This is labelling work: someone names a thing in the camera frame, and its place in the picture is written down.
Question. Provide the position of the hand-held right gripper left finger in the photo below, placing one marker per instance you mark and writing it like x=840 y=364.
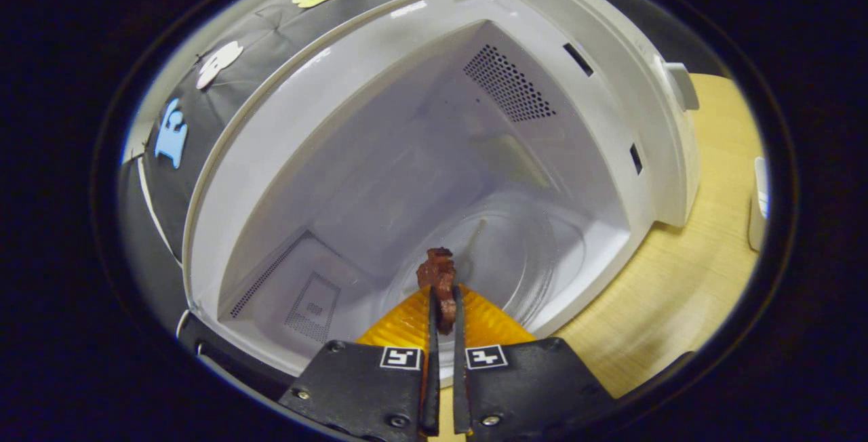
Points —
x=366 y=388

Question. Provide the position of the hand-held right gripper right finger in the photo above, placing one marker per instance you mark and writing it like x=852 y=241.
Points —
x=529 y=388

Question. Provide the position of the brown meat piece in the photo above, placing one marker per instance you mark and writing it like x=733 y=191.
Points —
x=439 y=272

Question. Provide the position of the white microwave oven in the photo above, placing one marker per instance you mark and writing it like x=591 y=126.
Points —
x=380 y=157

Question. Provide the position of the small white rectangular dish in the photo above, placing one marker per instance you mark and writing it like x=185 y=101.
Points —
x=758 y=205

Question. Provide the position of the black backdrop cloth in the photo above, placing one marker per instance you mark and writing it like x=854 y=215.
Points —
x=264 y=25

